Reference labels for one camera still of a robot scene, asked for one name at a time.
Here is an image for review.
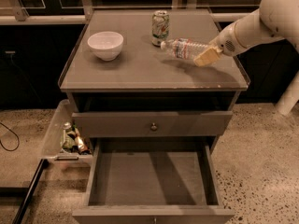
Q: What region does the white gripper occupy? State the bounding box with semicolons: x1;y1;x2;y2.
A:
193;23;246;66

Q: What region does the clear plastic water bottle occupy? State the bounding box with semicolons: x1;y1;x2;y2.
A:
161;38;207;60

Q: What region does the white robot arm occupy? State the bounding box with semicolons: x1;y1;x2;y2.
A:
194;0;299;66

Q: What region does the grey drawer cabinet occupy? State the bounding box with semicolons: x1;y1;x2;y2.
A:
57;8;251;224

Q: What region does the grey top drawer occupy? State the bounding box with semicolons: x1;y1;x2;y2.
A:
72;111;232;137

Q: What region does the brass top drawer knob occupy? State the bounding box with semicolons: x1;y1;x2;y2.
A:
150;123;158;132

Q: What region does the grey open middle drawer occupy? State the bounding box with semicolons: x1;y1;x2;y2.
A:
73;138;234;224

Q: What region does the small bottle in bin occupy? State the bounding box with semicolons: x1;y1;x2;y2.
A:
74;128;89;154

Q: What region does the green white soda can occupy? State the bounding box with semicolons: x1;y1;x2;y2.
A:
152;10;170;47

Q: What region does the white ceramic bowl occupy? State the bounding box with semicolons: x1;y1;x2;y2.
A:
87;31;124;61

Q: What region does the clear plastic storage bin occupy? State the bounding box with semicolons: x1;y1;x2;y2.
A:
40;99;93;168

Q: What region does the metal railing frame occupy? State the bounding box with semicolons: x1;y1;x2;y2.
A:
0;0;262;24

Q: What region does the black floor rail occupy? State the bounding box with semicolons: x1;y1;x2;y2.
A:
12;159;49;224

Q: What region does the black floor cable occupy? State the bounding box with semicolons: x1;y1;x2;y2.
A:
0;121;21;152

